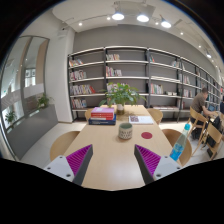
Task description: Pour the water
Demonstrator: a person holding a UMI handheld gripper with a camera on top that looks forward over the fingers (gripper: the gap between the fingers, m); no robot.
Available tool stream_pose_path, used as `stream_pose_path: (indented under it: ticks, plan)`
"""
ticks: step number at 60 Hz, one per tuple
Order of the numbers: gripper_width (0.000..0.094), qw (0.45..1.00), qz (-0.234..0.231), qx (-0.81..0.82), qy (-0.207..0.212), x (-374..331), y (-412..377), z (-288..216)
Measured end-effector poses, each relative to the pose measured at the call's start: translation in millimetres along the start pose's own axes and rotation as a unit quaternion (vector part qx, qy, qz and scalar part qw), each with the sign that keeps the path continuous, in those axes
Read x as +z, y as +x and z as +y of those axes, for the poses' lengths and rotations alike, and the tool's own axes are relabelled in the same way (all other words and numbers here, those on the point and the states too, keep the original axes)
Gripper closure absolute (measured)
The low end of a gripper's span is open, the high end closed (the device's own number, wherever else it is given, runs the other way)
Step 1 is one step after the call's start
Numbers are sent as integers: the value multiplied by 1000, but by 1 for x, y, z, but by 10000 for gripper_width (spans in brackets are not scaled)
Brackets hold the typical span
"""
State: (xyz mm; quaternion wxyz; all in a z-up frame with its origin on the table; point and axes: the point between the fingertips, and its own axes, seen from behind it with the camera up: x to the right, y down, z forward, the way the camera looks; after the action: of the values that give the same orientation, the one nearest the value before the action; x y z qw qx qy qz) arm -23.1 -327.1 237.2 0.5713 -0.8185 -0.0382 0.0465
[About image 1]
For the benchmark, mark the glass partition window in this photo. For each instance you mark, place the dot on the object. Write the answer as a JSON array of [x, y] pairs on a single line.
[[25, 112]]

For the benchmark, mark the blue plastic water bottle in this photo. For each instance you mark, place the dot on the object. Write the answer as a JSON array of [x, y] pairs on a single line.
[[180, 144]]

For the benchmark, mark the wooden chair near left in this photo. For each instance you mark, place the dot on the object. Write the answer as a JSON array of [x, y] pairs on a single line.
[[62, 143]]

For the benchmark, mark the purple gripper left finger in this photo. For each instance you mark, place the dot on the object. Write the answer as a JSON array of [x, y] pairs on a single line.
[[72, 167]]

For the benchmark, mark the green patterned ceramic cup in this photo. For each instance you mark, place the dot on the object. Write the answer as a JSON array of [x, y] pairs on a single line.
[[125, 131]]

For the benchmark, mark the wooden chair far left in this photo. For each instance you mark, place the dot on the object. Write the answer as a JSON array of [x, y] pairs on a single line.
[[88, 113]]

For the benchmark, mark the seated man brown shirt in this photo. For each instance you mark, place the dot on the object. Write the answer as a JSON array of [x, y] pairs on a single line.
[[198, 104]]

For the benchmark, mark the dark blue bottom book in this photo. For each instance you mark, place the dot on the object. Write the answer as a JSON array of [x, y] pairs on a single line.
[[97, 121]]

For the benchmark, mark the wooden folding chair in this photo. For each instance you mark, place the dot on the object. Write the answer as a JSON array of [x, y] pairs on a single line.
[[196, 120], [212, 139]]

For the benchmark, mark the wooden chair far right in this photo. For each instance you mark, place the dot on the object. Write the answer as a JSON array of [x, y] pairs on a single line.
[[156, 114]]

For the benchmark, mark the wooden chair near right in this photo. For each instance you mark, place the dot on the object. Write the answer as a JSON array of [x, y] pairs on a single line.
[[172, 136]]

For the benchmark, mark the ceiling spot light middle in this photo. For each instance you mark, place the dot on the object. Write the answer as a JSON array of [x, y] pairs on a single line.
[[142, 18]]

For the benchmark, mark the red round coaster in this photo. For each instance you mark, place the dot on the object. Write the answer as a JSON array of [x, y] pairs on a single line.
[[146, 135]]

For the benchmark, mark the large grey bookshelf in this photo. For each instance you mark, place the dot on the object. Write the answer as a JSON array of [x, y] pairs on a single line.
[[164, 80]]

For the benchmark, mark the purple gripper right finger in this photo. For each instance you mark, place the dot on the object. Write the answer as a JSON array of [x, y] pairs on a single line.
[[152, 166]]

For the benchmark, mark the ceiling spot light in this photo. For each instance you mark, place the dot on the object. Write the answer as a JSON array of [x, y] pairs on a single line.
[[118, 16], [142, 18], [166, 24]]

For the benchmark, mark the ceiling spot light right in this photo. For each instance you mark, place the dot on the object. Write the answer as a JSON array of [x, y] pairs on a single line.
[[166, 24]]

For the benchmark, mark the red book stack top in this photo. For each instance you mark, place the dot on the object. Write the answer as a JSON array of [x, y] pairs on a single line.
[[102, 113]]

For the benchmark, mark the green potted plant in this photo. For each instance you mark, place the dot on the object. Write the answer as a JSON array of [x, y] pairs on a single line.
[[119, 94]]

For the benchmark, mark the ceiling spot light left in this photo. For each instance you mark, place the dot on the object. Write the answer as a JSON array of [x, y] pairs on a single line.
[[118, 16]]

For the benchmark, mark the open magazine on table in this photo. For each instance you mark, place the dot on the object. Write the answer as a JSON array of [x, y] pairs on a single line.
[[141, 120]]

